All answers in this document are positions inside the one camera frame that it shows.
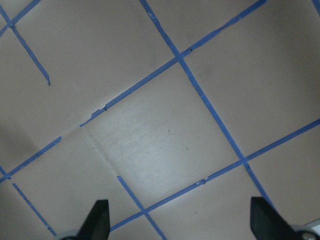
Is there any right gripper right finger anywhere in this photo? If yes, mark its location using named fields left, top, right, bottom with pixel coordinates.
left=250, top=197, right=295, bottom=240

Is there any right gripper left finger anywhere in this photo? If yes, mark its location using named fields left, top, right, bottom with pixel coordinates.
left=75, top=199, right=111, bottom=240

